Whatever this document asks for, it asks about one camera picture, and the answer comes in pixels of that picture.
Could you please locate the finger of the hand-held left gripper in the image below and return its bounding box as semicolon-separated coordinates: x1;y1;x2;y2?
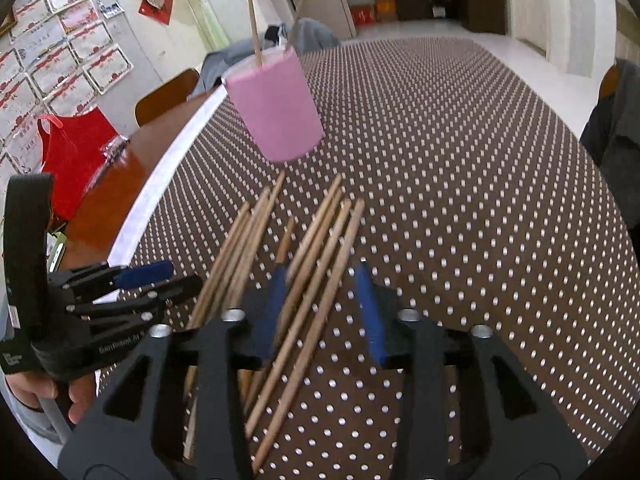
69;274;204;332
49;260;176;299

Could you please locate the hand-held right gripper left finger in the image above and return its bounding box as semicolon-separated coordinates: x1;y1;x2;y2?
59;264;291;480

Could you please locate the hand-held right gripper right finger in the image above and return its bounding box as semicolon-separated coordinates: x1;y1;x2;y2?
354;261;590;480

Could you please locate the bunch of wooden chopsticks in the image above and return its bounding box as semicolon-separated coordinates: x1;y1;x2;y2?
182;170;367;476

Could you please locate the pink cup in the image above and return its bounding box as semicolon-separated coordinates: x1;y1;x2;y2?
221;49;326;163

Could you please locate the wooden chopstick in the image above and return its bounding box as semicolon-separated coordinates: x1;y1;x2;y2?
246;0;263;67

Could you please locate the person's left hand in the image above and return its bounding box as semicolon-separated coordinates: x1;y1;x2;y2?
4;359;97;424

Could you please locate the red plastic bag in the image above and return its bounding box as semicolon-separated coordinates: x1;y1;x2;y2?
36;107;133;221

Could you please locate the clear plastic packet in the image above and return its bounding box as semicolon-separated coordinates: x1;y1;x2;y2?
100;135;132;161

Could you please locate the wooden chair back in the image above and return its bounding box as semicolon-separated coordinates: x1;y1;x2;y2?
134;67;201;128

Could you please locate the grey garment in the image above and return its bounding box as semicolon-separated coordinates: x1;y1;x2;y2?
197;17;343;98

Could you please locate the red cardboard box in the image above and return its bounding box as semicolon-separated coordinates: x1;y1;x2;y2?
350;4;376;28

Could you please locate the dark grey jacket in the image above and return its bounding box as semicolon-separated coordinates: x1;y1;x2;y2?
580;57;640;196

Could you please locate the dark wooden cabinet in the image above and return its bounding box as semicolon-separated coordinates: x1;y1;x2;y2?
392;0;508;36

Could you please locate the brown wooden chair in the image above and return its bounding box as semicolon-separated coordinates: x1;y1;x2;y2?
597;65;621;101

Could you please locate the white door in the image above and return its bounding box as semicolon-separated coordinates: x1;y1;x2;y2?
507;0;563;58

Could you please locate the wall of framed certificates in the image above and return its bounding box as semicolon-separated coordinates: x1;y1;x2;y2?
0;0;135;171

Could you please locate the red heart wall decoration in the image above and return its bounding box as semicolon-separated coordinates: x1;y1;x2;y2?
137;0;173;26

